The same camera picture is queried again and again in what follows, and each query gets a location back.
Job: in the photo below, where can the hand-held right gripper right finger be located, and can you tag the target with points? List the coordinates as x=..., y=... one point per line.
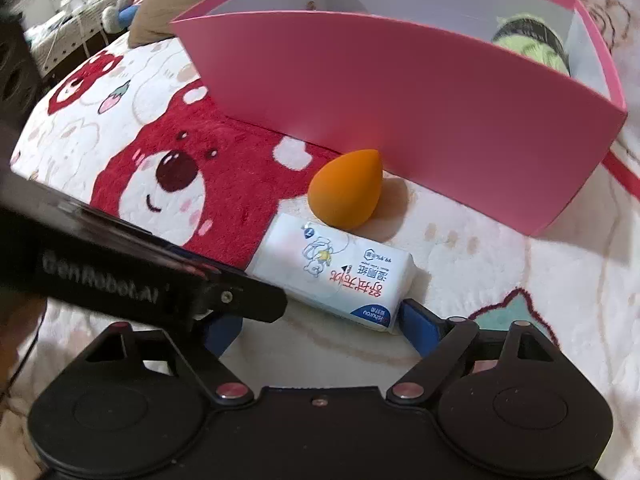
x=422, y=327

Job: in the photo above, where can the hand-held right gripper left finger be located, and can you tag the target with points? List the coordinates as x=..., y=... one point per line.
x=222, y=335

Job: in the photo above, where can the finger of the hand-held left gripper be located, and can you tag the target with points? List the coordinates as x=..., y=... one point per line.
x=250, y=300

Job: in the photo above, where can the white tissue pack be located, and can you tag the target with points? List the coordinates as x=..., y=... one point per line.
x=330, y=270

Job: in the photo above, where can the orange makeup sponge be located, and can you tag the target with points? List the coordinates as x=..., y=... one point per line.
x=345, y=190

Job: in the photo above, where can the pink cardboard box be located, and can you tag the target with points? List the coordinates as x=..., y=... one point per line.
x=400, y=110

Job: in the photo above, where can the green yarn ball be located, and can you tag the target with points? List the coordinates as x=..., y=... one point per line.
x=520, y=47

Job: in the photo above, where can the bear printed blanket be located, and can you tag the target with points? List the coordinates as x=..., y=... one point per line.
x=225, y=175

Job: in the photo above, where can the cloth covered side table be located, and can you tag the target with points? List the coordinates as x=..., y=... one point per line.
x=65, y=35

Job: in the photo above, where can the brown pillow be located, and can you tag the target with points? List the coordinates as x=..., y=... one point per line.
x=160, y=10

